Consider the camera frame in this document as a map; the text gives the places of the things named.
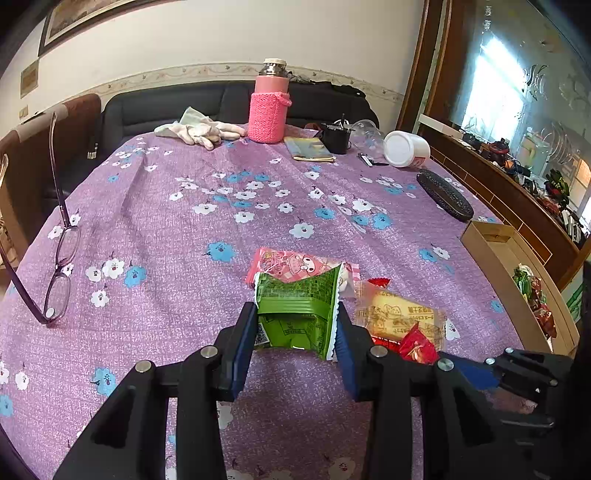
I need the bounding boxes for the pink knitted sleeve bottle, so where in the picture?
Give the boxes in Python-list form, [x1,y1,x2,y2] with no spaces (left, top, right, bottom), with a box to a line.
[248,58,293,144]

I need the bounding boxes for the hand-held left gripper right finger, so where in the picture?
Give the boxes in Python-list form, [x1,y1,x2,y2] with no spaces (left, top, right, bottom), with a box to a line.
[335,304,555,480]

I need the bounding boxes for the purple eyeglasses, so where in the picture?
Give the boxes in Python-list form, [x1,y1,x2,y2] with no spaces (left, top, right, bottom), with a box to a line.
[0,112,83,325]

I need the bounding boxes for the black cup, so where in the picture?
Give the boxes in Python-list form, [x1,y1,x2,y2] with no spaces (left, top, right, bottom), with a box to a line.
[318,115,354,155]

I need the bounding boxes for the pink cartoon snack packet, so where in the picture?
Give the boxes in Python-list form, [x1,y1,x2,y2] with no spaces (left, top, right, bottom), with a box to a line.
[245,247,361,296]

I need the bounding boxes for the white cotton glove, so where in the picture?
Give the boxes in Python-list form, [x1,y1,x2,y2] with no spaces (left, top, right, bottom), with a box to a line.
[154,117,247,151]

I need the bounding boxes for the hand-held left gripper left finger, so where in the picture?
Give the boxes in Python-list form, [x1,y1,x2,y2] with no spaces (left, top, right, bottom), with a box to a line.
[53,301,259,480]

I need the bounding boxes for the black sofa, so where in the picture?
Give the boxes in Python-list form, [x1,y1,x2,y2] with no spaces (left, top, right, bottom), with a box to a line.
[102,82,380,153]

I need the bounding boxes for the clear plastic cup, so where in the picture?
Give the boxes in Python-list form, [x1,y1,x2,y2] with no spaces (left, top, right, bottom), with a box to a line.
[348,119,386,155]

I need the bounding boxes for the purple floral tablecloth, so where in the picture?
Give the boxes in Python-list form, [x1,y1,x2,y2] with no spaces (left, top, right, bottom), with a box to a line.
[0,124,532,480]

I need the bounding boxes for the brown chair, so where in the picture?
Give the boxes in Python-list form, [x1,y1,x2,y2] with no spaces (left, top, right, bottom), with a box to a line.
[0,93,103,241]

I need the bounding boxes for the wooden partition counter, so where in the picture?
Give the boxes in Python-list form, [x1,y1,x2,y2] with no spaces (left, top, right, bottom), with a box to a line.
[396,0,591,296]

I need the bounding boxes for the black oval glasses case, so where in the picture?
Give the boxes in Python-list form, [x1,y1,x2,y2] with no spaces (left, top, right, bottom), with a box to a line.
[416,169,475,223]

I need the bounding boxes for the beige wall plaque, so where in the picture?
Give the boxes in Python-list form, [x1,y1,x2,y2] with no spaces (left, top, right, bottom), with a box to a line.
[21,62,40,97]

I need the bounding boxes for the white flat box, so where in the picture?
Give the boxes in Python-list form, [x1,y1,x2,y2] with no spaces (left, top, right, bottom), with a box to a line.
[418,114,465,136]

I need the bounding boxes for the beige biscuit packet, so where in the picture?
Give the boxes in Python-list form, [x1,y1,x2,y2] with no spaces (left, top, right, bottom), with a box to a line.
[353,279,448,356]

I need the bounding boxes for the pale green cloth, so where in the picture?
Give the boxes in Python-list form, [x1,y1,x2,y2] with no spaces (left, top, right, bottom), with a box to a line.
[178,106,213,130]

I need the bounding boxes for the white plastic jar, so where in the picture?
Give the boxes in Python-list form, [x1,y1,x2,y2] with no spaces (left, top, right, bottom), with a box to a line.
[383,130,431,168]

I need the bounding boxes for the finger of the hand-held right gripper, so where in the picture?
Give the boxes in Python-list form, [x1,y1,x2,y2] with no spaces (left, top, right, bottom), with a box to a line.
[438,347,572,403]
[494,412,557,439]

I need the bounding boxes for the framed wall painting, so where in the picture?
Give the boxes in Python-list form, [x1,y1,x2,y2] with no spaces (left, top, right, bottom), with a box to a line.
[38,0,185,57]

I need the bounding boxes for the small red crinkled candy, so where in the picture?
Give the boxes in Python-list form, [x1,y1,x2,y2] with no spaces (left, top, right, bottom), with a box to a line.
[398,322,440,366]

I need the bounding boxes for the cardboard box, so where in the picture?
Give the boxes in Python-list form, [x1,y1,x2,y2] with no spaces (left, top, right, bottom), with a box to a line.
[461,220,581,354]

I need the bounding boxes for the green black gloves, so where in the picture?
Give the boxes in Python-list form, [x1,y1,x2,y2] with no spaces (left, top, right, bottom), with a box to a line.
[545,170,571,197]

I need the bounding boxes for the brown red snack packet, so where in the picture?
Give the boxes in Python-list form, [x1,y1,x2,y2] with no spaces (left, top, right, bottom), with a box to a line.
[533,307,557,340]

